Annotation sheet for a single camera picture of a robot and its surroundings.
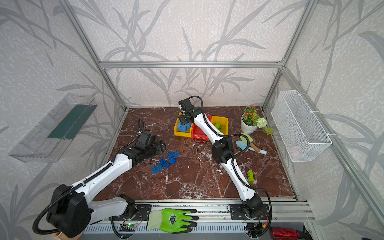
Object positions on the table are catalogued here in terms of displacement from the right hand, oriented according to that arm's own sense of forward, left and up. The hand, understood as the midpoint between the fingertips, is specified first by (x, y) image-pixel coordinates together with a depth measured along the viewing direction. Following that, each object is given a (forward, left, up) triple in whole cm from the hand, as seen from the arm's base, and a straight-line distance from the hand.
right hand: (185, 113), depth 102 cm
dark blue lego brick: (-32, +12, -9) cm, 35 cm away
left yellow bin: (-11, +6, -8) cm, 14 cm away
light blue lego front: (-8, 0, -6) cm, 10 cm away
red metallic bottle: (-66, -48, -10) cm, 82 cm away
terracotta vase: (-67, +45, +2) cm, 81 cm away
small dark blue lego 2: (-26, +5, -10) cm, 28 cm away
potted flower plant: (-6, -44, 0) cm, 45 cm away
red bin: (-12, -9, -7) cm, 16 cm away
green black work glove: (-61, +3, -9) cm, 62 cm away
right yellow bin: (-1, -27, -7) cm, 28 cm away
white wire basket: (-34, -54, +24) cm, 68 cm away
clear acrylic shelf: (-36, +55, +22) cm, 69 cm away
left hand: (-24, +11, +2) cm, 27 cm away
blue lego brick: (-35, +16, -10) cm, 40 cm away
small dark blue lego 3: (-31, +6, -8) cm, 33 cm away
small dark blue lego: (-27, +9, -10) cm, 29 cm away
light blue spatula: (-20, -38, -10) cm, 44 cm away
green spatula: (-15, -45, -11) cm, 49 cm away
